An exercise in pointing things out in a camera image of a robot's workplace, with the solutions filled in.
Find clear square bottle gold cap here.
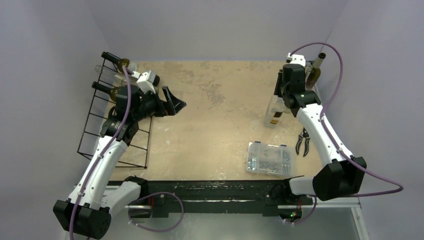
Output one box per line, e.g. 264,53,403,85
263,95,291,128

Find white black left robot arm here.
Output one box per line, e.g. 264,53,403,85
53,82,187,240

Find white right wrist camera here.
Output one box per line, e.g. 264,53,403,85
286,52,306,67

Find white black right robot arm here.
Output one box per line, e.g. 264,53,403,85
278,63,367,204

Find clear plastic screw box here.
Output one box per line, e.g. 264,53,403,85
245,141,296,178

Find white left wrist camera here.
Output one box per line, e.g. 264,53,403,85
136,70,157,94

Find dark open-neck wine bottle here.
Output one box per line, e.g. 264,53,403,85
91,81,133,103

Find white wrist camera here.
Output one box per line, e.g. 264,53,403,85
286,52,306,67
136,70,157,94

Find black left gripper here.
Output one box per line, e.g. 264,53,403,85
132,85,186,122

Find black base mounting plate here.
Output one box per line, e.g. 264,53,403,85
125,176,314,219

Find clear glass black-label bottle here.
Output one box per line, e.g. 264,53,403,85
94,65,141,83

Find black handled pliers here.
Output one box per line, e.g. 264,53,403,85
295,127,312,158

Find black wire wine rack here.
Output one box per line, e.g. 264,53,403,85
77,66,154,160

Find dark green labelled wine bottle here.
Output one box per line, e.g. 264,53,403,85
100,51,161,87

